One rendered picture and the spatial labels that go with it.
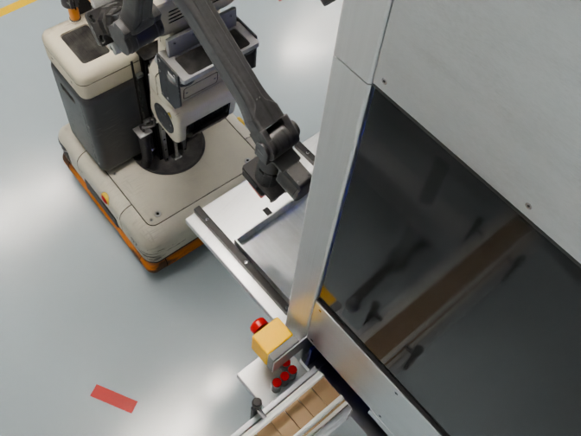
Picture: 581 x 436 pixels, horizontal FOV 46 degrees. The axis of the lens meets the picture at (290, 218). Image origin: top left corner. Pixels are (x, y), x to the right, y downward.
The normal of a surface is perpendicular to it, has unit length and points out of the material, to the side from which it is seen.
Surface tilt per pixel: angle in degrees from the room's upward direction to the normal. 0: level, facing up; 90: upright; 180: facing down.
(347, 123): 90
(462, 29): 90
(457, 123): 90
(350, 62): 90
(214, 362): 0
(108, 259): 0
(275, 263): 0
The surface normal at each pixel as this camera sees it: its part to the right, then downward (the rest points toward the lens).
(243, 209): 0.07, -0.52
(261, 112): 0.44, 0.04
